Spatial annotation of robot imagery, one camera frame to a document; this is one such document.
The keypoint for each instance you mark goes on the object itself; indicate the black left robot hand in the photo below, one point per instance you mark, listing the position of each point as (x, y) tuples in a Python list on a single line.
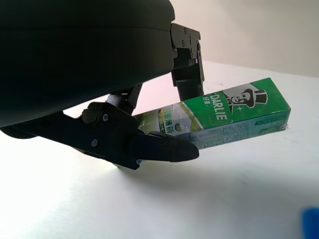
[(74, 62)]

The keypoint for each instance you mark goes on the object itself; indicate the green Darlie toothpaste box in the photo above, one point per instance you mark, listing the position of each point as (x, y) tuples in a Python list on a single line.
[(236, 114)]

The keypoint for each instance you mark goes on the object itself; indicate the blue plastic tray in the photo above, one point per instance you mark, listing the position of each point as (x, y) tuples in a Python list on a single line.
[(311, 224)]

